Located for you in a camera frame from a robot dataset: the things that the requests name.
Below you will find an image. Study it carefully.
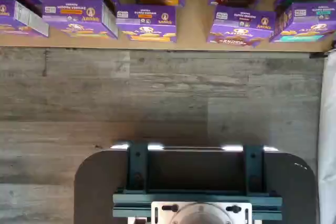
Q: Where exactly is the wooden shelf board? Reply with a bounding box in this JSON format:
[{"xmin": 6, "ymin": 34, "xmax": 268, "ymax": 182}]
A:
[{"xmin": 0, "ymin": 0, "xmax": 336, "ymax": 53}]

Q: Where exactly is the purple Annie's box orange label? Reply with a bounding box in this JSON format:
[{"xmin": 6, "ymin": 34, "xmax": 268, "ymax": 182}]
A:
[{"xmin": 115, "ymin": 4, "xmax": 179, "ymax": 44}]

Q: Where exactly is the purple Annie's box brown label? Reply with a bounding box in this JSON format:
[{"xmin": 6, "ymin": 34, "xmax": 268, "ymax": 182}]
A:
[{"xmin": 206, "ymin": 4, "xmax": 277, "ymax": 48}]

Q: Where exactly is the purple Annie's hidden veggies box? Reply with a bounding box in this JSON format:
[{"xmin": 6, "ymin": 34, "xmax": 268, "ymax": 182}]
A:
[{"xmin": 41, "ymin": 0, "xmax": 119, "ymax": 40}]

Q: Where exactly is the purple Annie's box teal label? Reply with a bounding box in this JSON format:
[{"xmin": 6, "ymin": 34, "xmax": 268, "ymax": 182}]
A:
[{"xmin": 269, "ymin": 2, "xmax": 336, "ymax": 44}]

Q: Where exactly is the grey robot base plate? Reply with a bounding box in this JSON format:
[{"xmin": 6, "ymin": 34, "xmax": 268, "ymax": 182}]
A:
[{"xmin": 74, "ymin": 144, "xmax": 320, "ymax": 224}]

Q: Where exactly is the white metal mount plate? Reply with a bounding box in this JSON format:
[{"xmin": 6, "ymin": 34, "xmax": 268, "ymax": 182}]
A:
[{"xmin": 151, "ymin": 201, "xmax": 253, "ymax": 224}]

